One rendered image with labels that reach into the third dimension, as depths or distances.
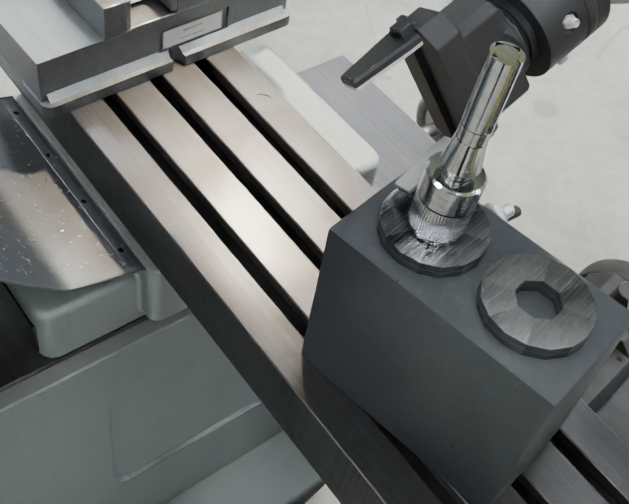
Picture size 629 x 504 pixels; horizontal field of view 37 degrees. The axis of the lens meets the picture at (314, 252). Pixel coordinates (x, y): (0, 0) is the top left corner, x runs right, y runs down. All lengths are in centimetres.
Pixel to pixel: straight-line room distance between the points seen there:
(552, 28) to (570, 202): 178
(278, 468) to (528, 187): 115
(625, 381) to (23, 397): 85
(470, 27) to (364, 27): 214
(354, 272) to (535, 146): 190
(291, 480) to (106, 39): 87
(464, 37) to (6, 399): 68
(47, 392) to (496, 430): 58
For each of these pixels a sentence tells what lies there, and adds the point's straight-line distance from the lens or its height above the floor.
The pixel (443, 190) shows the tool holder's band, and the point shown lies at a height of 120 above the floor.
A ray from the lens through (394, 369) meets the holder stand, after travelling 78.
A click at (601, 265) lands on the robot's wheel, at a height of 57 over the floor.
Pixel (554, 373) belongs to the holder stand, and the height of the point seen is 113.
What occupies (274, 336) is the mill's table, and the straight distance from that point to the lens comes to 89.
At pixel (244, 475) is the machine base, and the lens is 164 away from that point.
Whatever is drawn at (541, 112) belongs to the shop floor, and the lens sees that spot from 272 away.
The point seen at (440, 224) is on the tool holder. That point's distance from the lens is 70.
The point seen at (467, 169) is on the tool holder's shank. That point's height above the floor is 122.
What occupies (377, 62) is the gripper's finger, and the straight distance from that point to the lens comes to 68.
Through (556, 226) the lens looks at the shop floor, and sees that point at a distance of 242.
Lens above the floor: 168
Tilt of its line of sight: 50 degrees down
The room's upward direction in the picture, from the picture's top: 12 degrees clockwise
